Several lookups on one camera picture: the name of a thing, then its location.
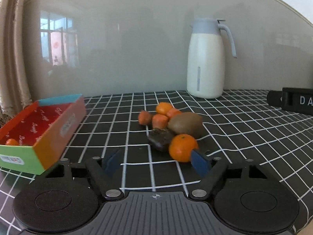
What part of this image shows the small orange tangerine back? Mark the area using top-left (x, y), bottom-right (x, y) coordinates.
top-left (156, 102), bottom-right (173, 116)

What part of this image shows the white thermos jug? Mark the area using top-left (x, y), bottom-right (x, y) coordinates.
top-left (187, 18), bottom-right (237, 99)

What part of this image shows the carrot piece right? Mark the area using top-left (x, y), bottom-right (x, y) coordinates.
top-left (166, 108), bottom-right (181, 119)

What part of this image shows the beige curtain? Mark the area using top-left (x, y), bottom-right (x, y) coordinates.
top-left (1, 0), bottom-right (32, 118)

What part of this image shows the colourful cardboard box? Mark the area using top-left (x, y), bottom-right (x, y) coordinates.
top-left (1, 94), bottom-right (86, 174)

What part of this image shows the carrot piece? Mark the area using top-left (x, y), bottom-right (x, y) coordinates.
top-left (152, 114), bottom-right (169, 129)
top-left (166, 108), bottom-right (181, 119)
top-left (137, 110), bottom-right (153, 126)

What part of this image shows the large orange tangerine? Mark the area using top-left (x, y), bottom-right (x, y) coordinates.
top-left (5, 138), bottom-right (19, 146)
top-left (169, 134), bottom-right (199, 162)

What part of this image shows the carrot piece left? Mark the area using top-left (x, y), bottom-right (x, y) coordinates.
top-left (137, 110), bottom-right (153, 126)

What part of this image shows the dark passion fruit right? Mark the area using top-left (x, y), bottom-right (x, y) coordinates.
top-left (147, 128), bottom-right (174, 152)

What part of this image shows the carrot piece middle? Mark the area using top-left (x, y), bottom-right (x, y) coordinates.
top-left (152, 114), bottom-right (169, 129)

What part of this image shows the black white checked tablecloth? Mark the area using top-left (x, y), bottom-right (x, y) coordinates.
top-left (1, 90), bottom-right (312, 234)

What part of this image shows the brown kiwi fruit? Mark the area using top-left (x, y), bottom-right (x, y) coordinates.
top-left (168, 112), bottom-right (204, 138)

